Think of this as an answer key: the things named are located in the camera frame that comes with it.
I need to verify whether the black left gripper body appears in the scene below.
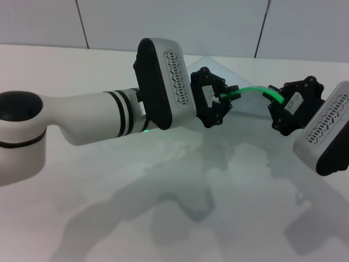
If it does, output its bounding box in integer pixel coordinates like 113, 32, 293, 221
189, 66, 233, 129

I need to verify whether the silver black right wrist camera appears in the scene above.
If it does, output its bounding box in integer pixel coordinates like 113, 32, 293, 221
292, 80, 349, 177

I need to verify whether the clear document bag green zipper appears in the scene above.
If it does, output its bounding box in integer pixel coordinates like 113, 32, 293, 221
186, 55, 288, 120

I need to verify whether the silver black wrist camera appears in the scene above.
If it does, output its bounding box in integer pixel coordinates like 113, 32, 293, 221
132, 37, 197, 131
292, 80, 349, 177

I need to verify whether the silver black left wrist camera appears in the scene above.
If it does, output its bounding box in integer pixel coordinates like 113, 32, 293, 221
132, 37, 197, 131

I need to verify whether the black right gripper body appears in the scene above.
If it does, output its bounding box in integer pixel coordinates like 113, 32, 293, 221
271, 75, 326, 137

